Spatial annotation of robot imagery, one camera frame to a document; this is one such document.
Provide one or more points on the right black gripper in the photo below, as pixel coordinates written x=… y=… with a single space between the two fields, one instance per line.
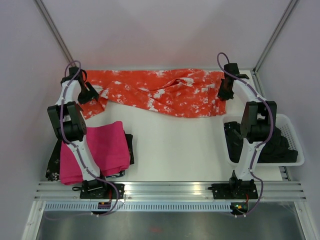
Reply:
x=222 y=95

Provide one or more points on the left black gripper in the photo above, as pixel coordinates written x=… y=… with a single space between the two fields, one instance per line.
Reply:
x=92 y=94

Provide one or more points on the orange white-speckled trousers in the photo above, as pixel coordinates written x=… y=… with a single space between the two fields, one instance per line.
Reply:
x=184 y=93

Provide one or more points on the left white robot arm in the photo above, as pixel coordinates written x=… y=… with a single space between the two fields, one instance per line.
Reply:
x=67 y=119

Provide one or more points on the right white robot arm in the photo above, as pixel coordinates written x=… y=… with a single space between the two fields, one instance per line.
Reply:
x=257 y=123

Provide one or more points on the folded magenta trousers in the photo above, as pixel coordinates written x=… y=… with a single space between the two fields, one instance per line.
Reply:
x=109 y=149

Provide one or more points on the white plastic basket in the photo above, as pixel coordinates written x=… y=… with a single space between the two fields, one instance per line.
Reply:
x=287 y=130

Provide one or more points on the black clothes in basket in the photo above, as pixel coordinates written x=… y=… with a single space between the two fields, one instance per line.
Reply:
x=275 y=151

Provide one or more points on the left aluminium frame post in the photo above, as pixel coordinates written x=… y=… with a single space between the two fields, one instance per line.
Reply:
x=43 y=10

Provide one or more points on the aluminium frame post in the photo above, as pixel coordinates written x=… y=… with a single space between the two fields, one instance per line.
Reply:
x=275 y=34
x=43 y=10

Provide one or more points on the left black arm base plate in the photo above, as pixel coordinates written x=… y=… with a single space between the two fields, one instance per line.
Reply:
x=102 y=191

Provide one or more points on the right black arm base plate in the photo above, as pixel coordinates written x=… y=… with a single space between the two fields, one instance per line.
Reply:
x=223 y=191

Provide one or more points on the right aluminium frame post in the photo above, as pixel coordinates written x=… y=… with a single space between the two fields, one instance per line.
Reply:
x=275 y=34

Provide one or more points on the white slotted cable duct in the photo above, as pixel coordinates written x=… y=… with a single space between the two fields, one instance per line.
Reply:
x=139 y=206

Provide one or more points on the aluminium mounting rail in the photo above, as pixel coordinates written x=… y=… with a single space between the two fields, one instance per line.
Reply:
x=273 y=191

